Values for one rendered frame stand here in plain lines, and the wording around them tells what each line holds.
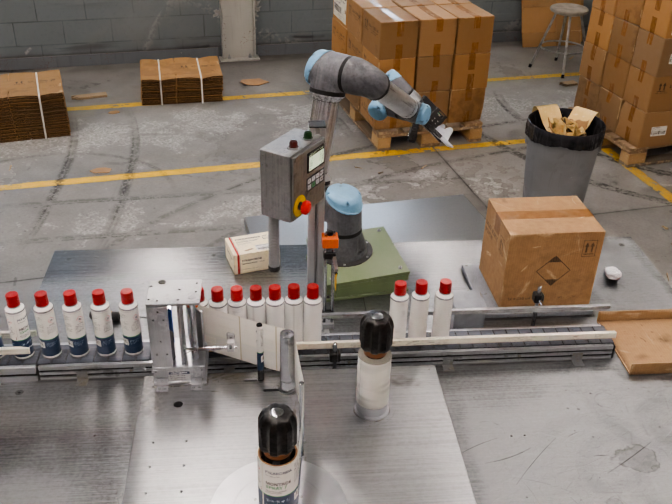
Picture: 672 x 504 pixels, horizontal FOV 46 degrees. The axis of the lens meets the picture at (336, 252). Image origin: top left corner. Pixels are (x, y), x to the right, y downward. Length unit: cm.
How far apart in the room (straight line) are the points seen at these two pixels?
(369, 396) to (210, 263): 97
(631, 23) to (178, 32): 385
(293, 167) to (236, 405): 63
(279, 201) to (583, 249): 99
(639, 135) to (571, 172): 120
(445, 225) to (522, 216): 56
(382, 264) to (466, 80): 329
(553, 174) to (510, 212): 214
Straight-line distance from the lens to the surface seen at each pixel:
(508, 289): 256
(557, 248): 253
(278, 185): 205
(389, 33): 545
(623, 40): 593
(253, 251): 270
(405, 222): 305
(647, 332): 266
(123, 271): 279
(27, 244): 475
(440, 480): 196
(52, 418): 226
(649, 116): 578
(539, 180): 475
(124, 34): 750
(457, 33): 565
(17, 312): 230
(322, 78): 255
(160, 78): 650
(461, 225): 307
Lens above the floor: 230
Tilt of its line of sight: 31 degrees down
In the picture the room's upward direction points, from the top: 2 degrees clockwise
